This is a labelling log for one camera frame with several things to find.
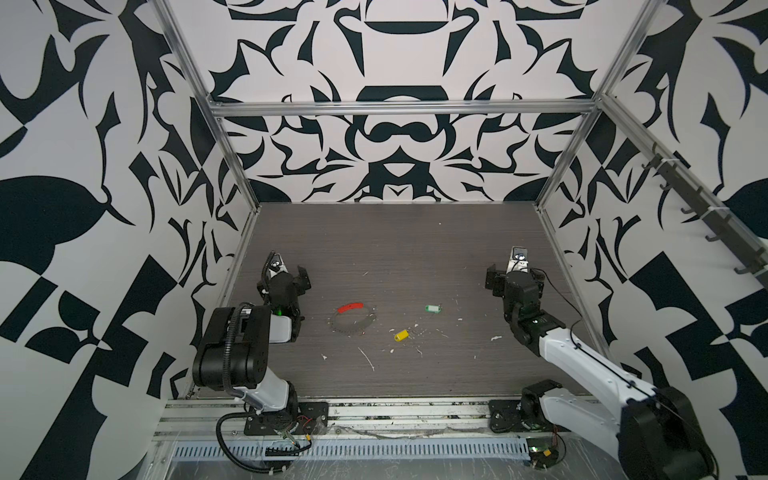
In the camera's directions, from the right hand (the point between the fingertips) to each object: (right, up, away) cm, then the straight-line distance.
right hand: (515, 265), depth 84 cm
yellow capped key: (-31, -20, +4) cm, 37 cm away
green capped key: (-21, -14, +9) cm, 27 cm away
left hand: (-67, -1, +8) cm, 68 cm away
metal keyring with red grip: (-46, -17, +7) cm, 49 cm away
